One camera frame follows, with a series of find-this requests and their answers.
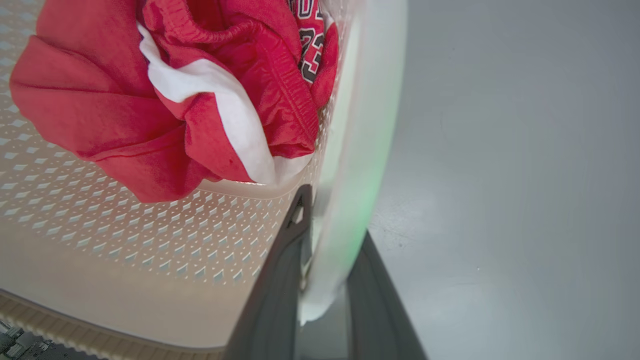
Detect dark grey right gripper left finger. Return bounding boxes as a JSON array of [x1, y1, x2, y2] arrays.
[[223, 184, 315, 360]]

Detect red and white shorts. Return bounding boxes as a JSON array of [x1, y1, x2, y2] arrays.
[[9, 0, 321, 204]]

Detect red jersey with numbers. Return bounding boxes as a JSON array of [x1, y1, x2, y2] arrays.
[[288, 0, 340, 111]]

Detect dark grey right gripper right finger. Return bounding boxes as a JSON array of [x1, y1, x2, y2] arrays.
[[347, 231, 429, 360]]

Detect white perforated laundry basket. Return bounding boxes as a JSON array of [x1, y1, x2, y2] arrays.
[[0, 0, 409, 360]]

